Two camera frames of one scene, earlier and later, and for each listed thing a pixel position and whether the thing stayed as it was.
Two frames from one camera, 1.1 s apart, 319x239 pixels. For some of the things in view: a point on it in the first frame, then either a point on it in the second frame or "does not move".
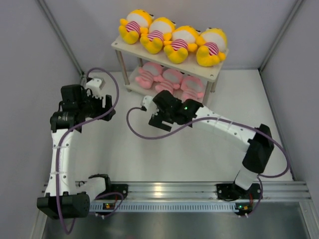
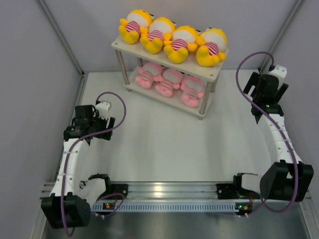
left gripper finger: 108,104 -> 108,135
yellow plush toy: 184,40 does not move
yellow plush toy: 136,23 does not move
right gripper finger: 155,121 -> 253,80
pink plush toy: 150,71 does not move
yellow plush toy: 160,30 does not move
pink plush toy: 192,88 does not move
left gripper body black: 92,107 -> 98,124
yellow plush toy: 212,44 does not move
